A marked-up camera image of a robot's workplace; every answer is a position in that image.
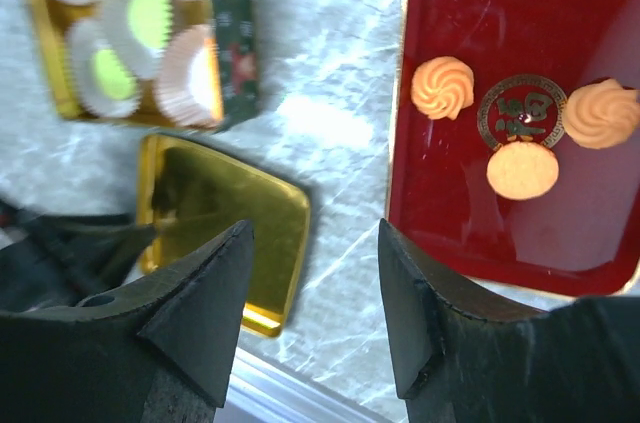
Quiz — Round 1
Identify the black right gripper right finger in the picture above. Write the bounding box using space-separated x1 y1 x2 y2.
378 221 639 422

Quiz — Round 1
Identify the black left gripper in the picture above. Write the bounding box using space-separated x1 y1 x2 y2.
1 199 158 313

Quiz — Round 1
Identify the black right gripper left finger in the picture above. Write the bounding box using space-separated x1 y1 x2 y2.
1 220 254 422

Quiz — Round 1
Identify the gold tin lid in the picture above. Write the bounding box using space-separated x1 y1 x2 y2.
136 133 312 338

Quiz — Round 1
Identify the green round cookie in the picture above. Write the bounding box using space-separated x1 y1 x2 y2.
127 0 172 50
91 48 136 101

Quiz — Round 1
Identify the green cookie tin box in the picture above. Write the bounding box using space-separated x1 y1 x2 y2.
28 0 259 131

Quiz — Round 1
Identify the plain orange round cookie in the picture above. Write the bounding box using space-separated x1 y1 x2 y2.
486 141 559 201

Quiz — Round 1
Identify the red serving tray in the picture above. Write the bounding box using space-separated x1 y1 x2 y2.
387 0 639 297

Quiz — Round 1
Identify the orange swirl cookie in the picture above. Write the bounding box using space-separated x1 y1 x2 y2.
562 78 639 149
410 56 474 120

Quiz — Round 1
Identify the aluminium table edge rail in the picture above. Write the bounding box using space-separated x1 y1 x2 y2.
213 348 387 423

